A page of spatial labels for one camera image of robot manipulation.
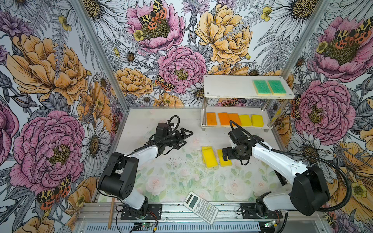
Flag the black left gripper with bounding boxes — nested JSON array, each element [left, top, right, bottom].
[[164, 128, 193, 150]]

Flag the yellow bottom sponge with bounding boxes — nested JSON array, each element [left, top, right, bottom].
[[217, 149, 232, 167]]

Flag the orange sponge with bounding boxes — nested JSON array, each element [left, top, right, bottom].
[[228, 113, 241, 126], [207, 112, 218, 126], [218, 113, 230, 127]]

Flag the yellow top stack sponge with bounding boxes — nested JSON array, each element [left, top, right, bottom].
[[202, 146, 218, 168]]

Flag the orange top sponge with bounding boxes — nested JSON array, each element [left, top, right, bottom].
[[228, 113, 241, 126]]

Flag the green scouring sponge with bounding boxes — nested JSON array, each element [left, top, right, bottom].
[[268, 80, 287, 96]]

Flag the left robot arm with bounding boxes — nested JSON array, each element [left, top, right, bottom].
[[97, 123, 193, 210]]

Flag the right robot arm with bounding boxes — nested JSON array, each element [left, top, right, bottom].
[[222, 128, 330, 216]]

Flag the white two-tier shelf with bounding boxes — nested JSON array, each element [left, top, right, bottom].
[[201, 75, 295, 132]]

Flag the white scientific calculator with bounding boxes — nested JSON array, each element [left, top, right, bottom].
[[183, 192, 219, 225]]

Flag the green circuit board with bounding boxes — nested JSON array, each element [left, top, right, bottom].
[[132, 222, 158, 231]]

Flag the wooden stick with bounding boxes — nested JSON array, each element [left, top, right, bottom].
[[108, 198, 115, 229]]

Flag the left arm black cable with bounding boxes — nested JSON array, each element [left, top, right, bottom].
[[96, 115, 181, 200]]

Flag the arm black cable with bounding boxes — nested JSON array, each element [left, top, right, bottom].
[[229, 120, 352, 212], [96, 115, 181, 200]]

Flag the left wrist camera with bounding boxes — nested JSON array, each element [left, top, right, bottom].
[[154, 123, 172, 141]]

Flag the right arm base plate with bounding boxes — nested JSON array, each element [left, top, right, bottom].
[[236, 203, 283, 219]]

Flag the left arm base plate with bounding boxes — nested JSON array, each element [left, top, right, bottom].
[[120, 203, 163, 220]]

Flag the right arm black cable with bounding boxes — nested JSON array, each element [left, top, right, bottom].
[[229, 120, 352, 212]]

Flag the aluminium front rail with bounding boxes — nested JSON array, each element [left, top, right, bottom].
[[77, 202, 325, 224]]

